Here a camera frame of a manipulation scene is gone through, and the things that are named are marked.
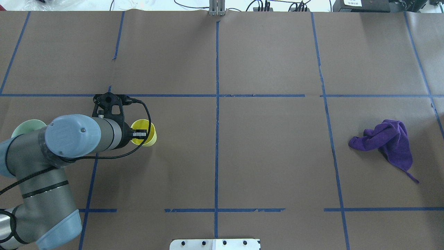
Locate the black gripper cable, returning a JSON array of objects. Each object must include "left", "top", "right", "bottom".
[{"left": 0, "top": 98, "right": 152, "bottom": 195}]

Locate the black computer box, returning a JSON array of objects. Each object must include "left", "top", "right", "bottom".
[{"left": 332, "top": 0, "right": 390, "bottom": 13}]

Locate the yellow plastic cup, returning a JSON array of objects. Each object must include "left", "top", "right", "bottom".
[{"left": 130, "top": 119, "right": 157, "bottom": 147}]

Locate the aluminium frame post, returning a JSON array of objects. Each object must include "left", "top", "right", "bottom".
[{"left": 209, "top": 0, "right": 226, "bottom": 16}]

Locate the purple cloth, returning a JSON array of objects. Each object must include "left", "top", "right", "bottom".
[{"left": 348, "top": 120, "right": 420, "bottom": 184}]

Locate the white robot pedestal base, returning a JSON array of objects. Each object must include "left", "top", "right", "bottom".
[{"left": 169, "top": 238, "right": 261, "bottom": 250}]

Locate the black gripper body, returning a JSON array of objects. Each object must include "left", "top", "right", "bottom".
[{"left": 120, "top": 125, "right": 133, "bottom": 146}]

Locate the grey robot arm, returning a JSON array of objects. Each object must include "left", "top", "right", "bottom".
[{"left": 1, "top": 114, "right": 150, "bottom": 250}]

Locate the pale green ceramic bowl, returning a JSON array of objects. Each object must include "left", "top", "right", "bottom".
[{"left": 11, "top": 119, "right": 46, "bottom": 138}]

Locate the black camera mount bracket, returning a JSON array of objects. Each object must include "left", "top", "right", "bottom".
[{"left": 92, "top": 92, "right": 127, "bottom": 123}]

